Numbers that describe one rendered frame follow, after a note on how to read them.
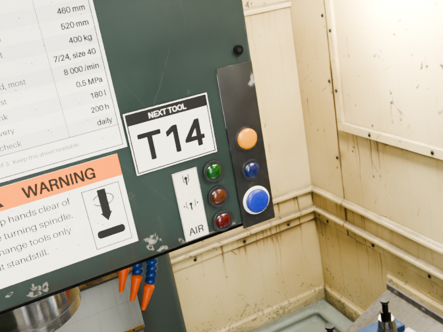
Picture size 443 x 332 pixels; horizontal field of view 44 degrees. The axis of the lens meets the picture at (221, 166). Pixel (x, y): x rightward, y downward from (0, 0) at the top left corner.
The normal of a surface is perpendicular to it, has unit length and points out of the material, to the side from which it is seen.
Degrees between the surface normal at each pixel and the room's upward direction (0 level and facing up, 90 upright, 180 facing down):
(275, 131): 90
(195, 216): 90
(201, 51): 90
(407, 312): 25
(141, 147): 90
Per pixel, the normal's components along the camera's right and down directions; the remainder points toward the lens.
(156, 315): 0.42, 0.23
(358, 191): -0.89, 0.28
